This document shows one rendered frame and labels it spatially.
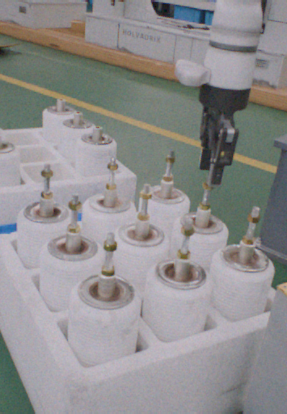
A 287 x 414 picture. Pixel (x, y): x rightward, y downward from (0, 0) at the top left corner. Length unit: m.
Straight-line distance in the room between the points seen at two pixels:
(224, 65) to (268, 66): 2.15
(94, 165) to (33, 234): 0.40
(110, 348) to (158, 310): 0.09
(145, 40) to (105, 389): 2.82
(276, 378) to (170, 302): 0.16
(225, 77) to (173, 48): 2.45
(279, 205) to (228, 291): 0.53
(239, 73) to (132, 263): 0.32
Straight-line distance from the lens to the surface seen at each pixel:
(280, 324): 0.65
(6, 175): 1.11
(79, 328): 0.67
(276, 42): 2.94
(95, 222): 0.87
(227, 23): 0.74
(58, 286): 0.75
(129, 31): 3.39
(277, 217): 1.28
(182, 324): 0.72
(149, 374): 0.70
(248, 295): 0.77
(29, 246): 0.84
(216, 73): 0.75
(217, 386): 0.81
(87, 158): 1.18
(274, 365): 0.68
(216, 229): 0.86
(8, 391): 0.89
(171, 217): 0.92
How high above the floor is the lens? 0.65
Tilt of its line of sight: 27 degrees down
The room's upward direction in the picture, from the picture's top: 7 degrees clockwise
